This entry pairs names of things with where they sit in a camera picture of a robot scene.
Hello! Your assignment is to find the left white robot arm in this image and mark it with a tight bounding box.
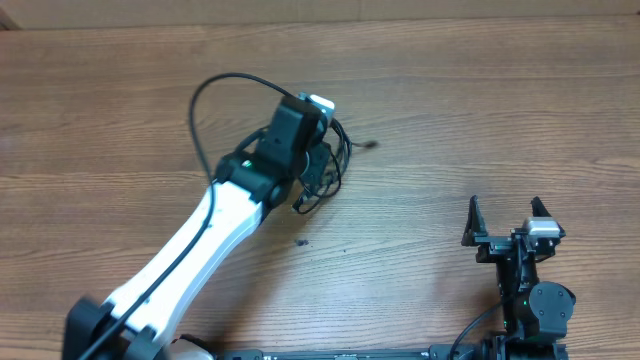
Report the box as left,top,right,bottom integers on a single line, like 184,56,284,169
62,93,335,359

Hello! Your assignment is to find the black usb cable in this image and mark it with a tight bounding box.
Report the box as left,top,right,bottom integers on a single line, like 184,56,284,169
291,117,379,215

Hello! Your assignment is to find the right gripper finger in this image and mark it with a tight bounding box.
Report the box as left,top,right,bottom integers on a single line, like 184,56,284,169
461,195,488,246
530,196,551,217

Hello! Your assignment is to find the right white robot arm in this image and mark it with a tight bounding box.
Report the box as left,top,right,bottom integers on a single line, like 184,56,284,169
448,196,576,359

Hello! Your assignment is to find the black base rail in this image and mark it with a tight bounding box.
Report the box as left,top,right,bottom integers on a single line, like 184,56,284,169
213,344,508,360

